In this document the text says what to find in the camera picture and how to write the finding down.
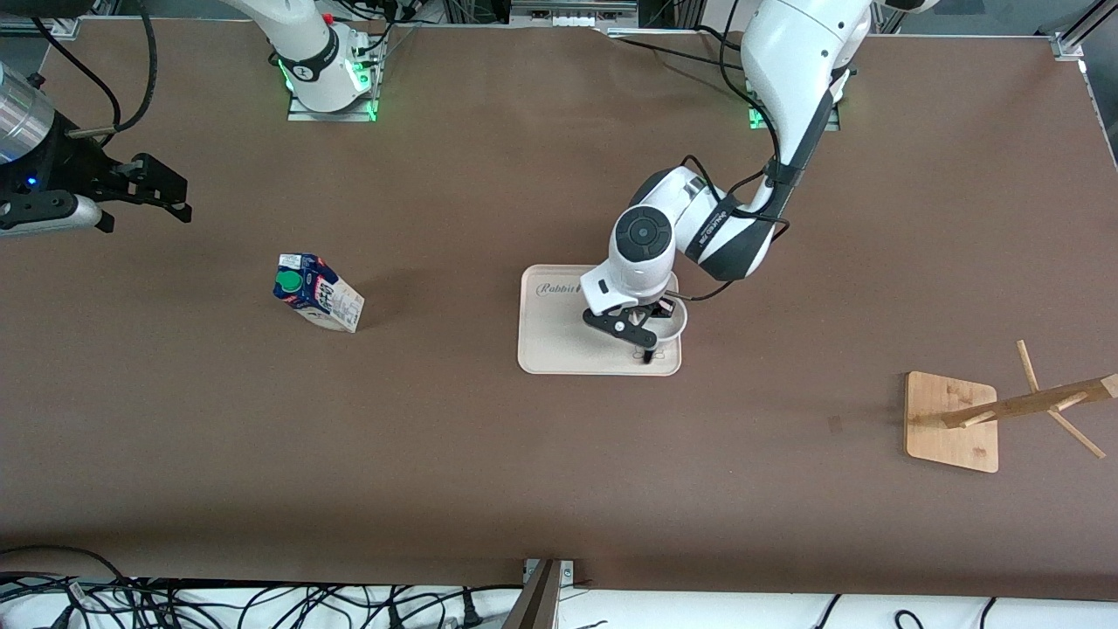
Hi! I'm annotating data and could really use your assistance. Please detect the black cable across table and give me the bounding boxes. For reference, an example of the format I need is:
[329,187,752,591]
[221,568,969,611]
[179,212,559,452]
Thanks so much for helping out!
[598,26,761,79]

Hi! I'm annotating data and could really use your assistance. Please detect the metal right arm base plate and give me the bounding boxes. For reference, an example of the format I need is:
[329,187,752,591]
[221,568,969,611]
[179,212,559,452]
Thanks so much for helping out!
[286,24,378,123]

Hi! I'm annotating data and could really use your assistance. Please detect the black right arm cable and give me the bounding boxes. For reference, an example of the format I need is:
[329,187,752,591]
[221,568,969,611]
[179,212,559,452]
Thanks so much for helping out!
[31,16,121,132]
[92,0,160,141]

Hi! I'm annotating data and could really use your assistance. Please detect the wooden mug tree stand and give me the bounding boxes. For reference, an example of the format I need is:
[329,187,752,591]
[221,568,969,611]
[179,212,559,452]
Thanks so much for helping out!
[904,339,1118,474]

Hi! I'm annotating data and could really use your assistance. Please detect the white cup black handle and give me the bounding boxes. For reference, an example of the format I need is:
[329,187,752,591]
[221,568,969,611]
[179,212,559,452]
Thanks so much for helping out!
[642,295,689,352]

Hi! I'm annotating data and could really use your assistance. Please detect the black looped floor cable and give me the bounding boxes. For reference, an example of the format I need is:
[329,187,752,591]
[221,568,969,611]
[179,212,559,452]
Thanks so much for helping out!
[0,545,128,583]

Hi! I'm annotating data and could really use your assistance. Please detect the blue milk carton green cap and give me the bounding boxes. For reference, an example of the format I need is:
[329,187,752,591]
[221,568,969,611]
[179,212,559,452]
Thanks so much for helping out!
[273,252,366,335]

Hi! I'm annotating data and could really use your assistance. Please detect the dark camera mount post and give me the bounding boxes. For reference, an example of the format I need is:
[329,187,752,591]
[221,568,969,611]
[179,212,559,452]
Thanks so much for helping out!
[500,557,564,629]

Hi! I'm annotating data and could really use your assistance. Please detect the small aluminium bracket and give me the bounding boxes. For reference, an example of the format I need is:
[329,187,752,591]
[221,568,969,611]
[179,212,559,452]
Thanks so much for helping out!
[522,557,576,584]

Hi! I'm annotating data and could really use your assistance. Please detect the aluminium frame profile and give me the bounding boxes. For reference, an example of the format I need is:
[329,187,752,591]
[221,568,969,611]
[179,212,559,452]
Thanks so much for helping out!
[1052,0,1118,60]
[0,16,81,38]

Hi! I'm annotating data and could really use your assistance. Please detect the white rabbit print tray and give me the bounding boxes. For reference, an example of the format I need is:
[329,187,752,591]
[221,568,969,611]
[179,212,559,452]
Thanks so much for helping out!
[517,264,682,377]

